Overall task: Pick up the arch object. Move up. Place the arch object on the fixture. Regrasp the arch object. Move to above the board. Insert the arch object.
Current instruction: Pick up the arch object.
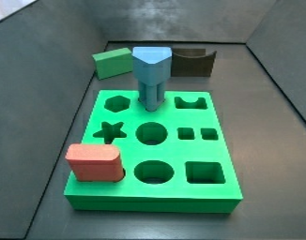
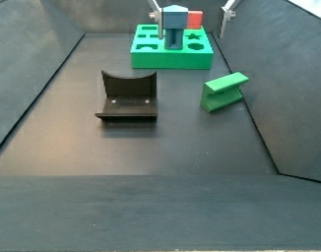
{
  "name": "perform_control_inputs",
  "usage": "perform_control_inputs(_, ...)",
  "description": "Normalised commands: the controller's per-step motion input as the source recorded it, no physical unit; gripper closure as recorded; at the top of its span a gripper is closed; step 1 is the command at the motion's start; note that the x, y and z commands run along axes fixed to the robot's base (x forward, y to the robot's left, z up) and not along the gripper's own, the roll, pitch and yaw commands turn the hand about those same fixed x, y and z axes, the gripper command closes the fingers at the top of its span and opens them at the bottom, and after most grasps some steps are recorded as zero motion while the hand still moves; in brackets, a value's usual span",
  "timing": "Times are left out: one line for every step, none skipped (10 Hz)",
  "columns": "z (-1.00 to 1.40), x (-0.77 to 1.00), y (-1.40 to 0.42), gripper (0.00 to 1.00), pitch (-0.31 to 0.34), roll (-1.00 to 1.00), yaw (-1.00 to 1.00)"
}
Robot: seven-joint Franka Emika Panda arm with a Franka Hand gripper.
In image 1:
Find green shape sorter board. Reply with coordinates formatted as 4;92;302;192
64;90;243;213

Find black curved fixture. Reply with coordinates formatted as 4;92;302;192
171;48;216;77

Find blue pentagon peg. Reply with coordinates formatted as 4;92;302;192
132;47;172;112

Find red rounded block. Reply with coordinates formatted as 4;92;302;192
65;143;124;182

